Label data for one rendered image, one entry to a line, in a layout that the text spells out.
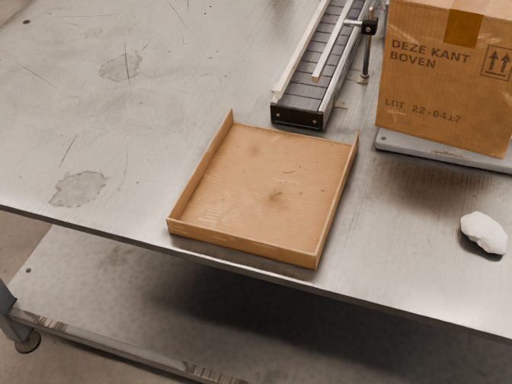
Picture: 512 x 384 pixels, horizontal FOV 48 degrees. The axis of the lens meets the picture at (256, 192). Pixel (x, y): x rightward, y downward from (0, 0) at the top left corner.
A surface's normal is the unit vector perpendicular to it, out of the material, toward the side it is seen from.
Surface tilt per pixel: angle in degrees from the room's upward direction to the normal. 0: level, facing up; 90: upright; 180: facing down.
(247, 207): 0
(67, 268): 2
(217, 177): 0
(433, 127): 90
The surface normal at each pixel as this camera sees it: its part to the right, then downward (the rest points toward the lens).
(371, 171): -0.06, -0.67
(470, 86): -0.45, 0.68
